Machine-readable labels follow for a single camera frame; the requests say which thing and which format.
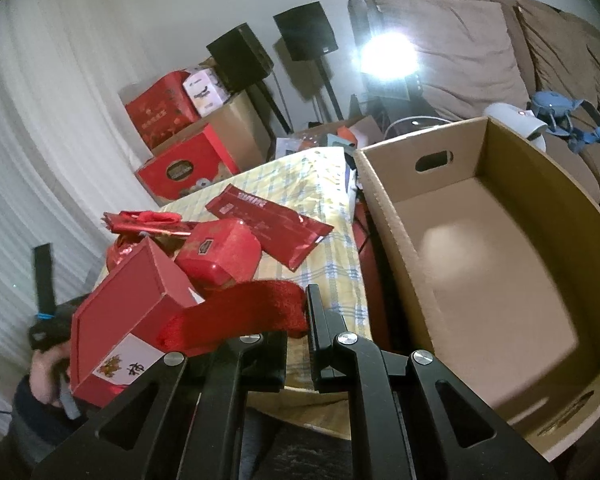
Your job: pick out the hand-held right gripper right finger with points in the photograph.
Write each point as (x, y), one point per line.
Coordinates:
(317, 340)

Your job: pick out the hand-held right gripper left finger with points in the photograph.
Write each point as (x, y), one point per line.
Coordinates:
(272, 360)

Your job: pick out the red gift box white label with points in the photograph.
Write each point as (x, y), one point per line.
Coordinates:
(125, 305)

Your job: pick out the red tin gold print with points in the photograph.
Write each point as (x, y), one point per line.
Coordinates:
(220, 250)

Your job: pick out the red foil packet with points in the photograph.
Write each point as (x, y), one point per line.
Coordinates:
(270, 225)

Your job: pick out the red plastic bag bundle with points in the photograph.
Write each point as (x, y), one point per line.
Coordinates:
(145, 220)

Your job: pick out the large cardboard box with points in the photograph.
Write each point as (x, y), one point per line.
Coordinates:
(480, 260)

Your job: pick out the person's left hand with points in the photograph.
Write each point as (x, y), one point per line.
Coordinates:
(45, 377)

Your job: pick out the yellow plaid tablecloth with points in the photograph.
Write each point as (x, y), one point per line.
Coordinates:
(320, 280)

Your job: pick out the person's dark trousers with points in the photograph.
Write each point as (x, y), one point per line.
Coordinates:
(295, 450)

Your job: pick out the white and blue bag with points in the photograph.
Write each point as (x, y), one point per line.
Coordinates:
(352, 185)

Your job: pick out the white curtain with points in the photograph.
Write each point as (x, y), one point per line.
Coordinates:
(55, 135)

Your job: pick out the open box of clutter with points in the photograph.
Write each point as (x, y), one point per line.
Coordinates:
(325, 137)

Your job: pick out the red gift carton round label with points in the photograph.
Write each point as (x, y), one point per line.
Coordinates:
(190, 165)

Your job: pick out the brown cardboard carton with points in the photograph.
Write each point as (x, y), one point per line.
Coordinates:
(240, 125)

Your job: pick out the black speaker stand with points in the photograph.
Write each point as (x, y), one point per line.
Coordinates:
(327, 90)
(267, 105)

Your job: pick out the red gift carton gold print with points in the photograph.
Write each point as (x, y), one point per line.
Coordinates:
(160, 110)

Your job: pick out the black tower appliance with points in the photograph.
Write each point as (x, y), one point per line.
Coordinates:
(395, 92)

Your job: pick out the white printed box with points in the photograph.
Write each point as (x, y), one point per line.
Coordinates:
(205, 87)

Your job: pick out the black speaker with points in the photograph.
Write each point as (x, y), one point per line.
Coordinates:
(305, 30)
(240, 57)

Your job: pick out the bright lamp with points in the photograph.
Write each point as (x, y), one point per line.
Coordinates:
(387, 55)

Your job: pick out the white dome-shaped device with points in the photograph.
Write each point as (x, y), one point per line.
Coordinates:
(515, 117)

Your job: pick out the brown sofa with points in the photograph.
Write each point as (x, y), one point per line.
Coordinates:
(587, 175)

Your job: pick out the large brown sofa cushion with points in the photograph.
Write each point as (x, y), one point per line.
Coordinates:
(460, 50)

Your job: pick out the medium brown sofa cushion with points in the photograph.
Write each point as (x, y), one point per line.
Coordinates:
(555, 50)

